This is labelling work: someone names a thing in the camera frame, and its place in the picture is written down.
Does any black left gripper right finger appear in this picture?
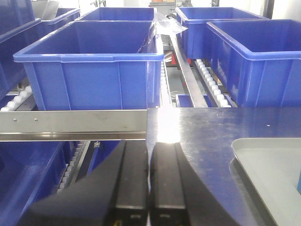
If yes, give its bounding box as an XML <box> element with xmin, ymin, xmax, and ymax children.
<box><xmin>150</xmin><ymin>143</ymin><xmax>238</xmax><ymax>226</ymax></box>

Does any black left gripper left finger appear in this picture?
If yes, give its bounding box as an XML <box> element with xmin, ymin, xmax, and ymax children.
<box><xmin>17</xmin><ymin>140</ymin><xmax>148</xmax><ymax>226</ymax></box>

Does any blue cube block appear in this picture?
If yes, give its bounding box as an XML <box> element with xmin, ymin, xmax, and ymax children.
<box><xmin>297</xmin><ymin>170</ymin><xmax>301</xmax><ymax>194</ymax></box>

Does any blue bin lower shelf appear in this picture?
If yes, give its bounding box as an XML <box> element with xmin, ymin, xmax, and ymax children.
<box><xmin>0</xmin><ymin>142</ymin><xmax>74</xmax><ymax>226</ymax></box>

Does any grey metal tray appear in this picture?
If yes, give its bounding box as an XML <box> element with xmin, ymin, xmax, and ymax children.
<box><xmin>231</xmin><ymin>138</ymin><xmax>301</xmax><ymax>226</ymax></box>

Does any white roller track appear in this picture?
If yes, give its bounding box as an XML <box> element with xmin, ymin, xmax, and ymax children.
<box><xmin>195</xmin><ymin>59</ymin><xmax>231</xmax><ymax>108</ymax></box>

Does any blue plastic bin front left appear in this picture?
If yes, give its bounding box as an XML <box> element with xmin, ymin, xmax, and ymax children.
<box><xmin>13</xmin><ymin>21</ymin><xmax>164</xmax><ymax>110</ymax></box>

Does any blue plastic bin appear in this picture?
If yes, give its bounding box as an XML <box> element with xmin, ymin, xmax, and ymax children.
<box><xmin>207</xmin><ymin>19</ymin><xmax>301</xmax><ymax>107</ymax></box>
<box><xmin>77</xmin><ymin>7</ymin><xmax>157</xmax><ymax>21</ymax></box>
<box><xmin>0</xmin><ymin>0</ymin><xmax>80</xmax><ymax>99</ymax></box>
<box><xmin>13</xmin><ymin>21</ymin><xmax>164</xmax><ymax>110</ymax></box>
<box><xmin>175</xmin><ymin>7</ymin><xmax>269</xmax><ymax>59</ymax></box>

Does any blue plastic bin front right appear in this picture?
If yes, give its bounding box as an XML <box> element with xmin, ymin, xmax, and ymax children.
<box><xmin>207</xmin><ymin>19</ymin><xmax>301</xmax><ymax>107</ymax></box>

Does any clear plastic bag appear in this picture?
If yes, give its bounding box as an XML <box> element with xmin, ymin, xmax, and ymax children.
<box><xmin>155</xmin><ymin>12</ymin><xmax>188</xmax><ymax>35</ymax></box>

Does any blue plastic bin rear right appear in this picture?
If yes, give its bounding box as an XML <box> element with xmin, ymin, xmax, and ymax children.
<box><xmin>175</xmin><ymin>7</ymin><xmax>269</xmax><ymax>59</ymax></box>

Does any blue plastic bin rear left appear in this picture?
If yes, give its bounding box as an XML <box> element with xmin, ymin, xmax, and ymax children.
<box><xmin>77</xmin><ymin>7</ymin><xmax>157</xmax><ymax>21</ymax></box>

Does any blue plastic bin far left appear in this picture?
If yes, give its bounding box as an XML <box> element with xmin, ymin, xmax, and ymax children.
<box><xmin>0</xmin><ymin>0</ymin><xmax>80</xmax><ymax>99</ymax></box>

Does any steel shelf front rail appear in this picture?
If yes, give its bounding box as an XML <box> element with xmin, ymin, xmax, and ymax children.
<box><xmin>0</xmin><ymin>110</ymin><xmax>147</xmax><ymax>142</ymax></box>

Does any steel divider rail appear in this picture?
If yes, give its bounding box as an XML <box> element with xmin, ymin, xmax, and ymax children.
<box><xmin>170</xmin><ymin>34</ymin><xmax>207</xmax><ymax>108</ymax></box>

